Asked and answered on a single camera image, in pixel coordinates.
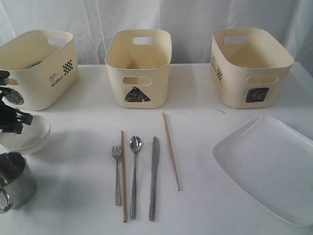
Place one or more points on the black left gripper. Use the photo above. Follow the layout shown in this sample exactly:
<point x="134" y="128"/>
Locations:
<point x="9" y="117"/>

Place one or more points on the white ceramic bowl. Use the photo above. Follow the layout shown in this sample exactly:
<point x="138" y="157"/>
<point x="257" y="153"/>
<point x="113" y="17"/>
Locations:
<point x="33" y="137"/>

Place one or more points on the small stainless steel cup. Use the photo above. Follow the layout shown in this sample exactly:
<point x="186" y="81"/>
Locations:
<point x="32" y="65"/>

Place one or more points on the stainless steel mug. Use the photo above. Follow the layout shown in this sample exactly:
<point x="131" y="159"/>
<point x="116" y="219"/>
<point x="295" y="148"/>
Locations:
<point x="17" y="182"/>

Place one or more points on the stainless steel fork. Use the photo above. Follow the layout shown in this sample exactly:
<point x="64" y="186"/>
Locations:
<point x="116" y="155"/>

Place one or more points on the stainless steel spoon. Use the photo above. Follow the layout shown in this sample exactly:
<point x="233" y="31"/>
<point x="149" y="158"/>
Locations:
<point x="135" y="146"/>

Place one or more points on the wooden chopstick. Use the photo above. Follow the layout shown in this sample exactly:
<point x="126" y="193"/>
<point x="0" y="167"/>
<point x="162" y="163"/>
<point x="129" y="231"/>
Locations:
<point x="123" y="175"/>
<point x="170" y="150"/>

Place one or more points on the stainless steel knife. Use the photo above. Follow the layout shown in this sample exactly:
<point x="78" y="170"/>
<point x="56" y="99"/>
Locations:
<point x="153" y="189"/>

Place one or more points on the cream bin with circle mark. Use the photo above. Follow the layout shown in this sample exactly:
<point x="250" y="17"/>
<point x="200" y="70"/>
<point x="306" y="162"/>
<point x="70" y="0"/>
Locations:
<point x="39" y="87"/>

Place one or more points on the cream bin with triangle mark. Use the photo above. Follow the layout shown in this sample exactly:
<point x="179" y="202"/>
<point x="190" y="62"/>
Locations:
<point x="138" y="64"/>

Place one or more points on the white backdrop curtain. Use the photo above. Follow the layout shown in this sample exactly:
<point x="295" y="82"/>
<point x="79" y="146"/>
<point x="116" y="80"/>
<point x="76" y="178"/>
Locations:
<point x="93" y="23"/>

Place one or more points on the cream bin with square mark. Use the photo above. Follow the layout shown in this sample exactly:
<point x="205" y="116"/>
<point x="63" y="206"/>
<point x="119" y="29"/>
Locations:
<point x="248" y="67"/>

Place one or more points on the white rectangular plate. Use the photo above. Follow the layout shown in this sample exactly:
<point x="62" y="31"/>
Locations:
<point x="273" y="164"/>

